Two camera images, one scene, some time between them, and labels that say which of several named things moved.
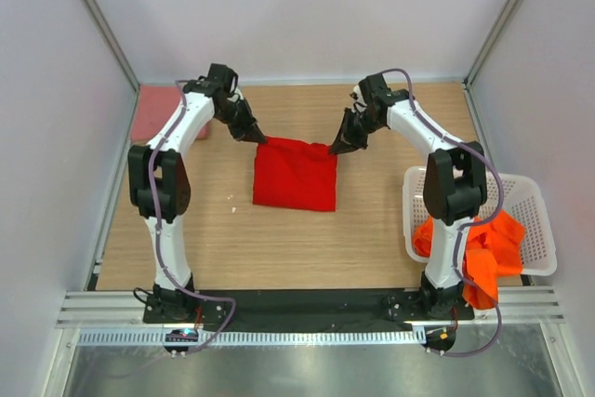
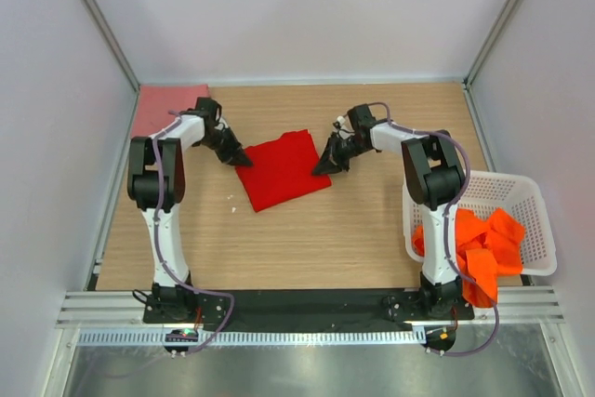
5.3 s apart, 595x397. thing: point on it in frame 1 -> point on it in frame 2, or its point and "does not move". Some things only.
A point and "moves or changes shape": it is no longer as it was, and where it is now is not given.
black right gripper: x=341 y=144 -> x=331 y=153
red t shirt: x=296 y=175 moves or changes shape
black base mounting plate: x=378 y=310 does not move
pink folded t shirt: x=155 y=106 does not move
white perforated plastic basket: x=523 y=196 does not move
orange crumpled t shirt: x=492 y=248 does not move
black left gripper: x=248 y=130 -> x=234 y=155
